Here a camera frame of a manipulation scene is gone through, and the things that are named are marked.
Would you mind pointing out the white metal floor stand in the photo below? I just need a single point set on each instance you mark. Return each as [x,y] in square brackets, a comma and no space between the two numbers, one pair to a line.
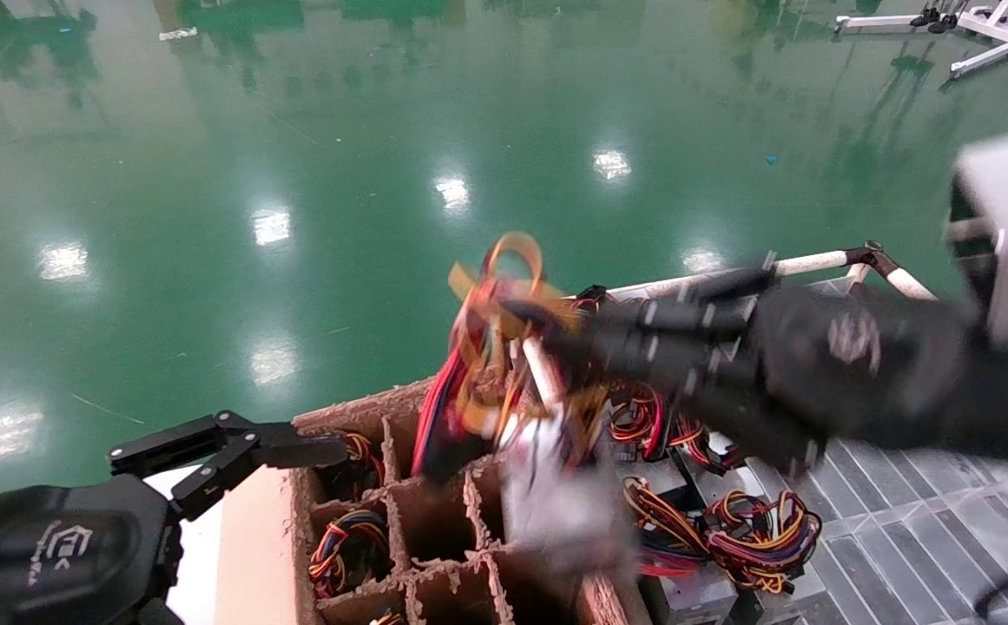
[994,52]

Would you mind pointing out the small white floor object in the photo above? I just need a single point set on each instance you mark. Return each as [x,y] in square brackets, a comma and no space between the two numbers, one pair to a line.
[178,34]

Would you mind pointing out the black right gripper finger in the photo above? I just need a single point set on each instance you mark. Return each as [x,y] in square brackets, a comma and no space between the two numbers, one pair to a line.
[729,408]
[660,321]

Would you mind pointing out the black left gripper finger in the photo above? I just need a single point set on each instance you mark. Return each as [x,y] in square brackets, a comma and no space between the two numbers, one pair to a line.
[295,450]
[161,615]

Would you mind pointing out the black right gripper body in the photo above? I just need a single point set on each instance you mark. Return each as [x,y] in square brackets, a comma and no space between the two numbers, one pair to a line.
[859,365]

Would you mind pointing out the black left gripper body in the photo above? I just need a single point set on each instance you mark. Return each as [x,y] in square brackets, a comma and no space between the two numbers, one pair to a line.
[61,547]

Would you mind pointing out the brown cardboard divider box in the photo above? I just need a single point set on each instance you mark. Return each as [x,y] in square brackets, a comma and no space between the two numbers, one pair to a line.
[434,529]

